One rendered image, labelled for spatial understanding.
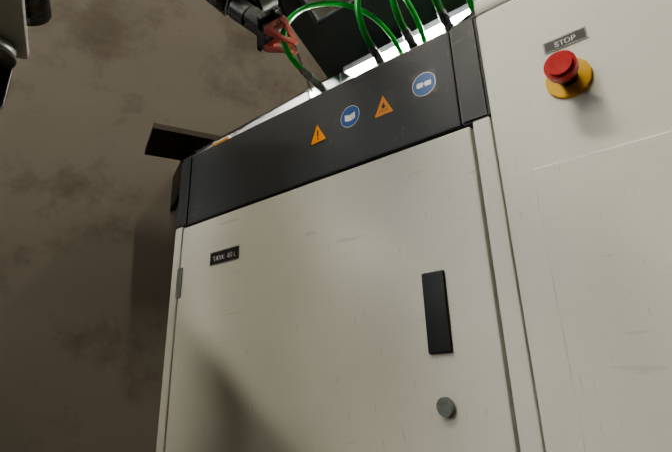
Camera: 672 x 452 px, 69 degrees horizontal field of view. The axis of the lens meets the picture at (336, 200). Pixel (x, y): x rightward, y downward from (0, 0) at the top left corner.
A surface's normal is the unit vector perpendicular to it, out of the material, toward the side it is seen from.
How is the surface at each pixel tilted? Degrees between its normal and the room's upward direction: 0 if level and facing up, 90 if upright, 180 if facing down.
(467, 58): 90
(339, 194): 90
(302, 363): 90
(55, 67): 90
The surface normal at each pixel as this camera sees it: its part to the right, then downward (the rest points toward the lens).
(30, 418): 0.46, -0.33
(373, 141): -0.63, -0.25
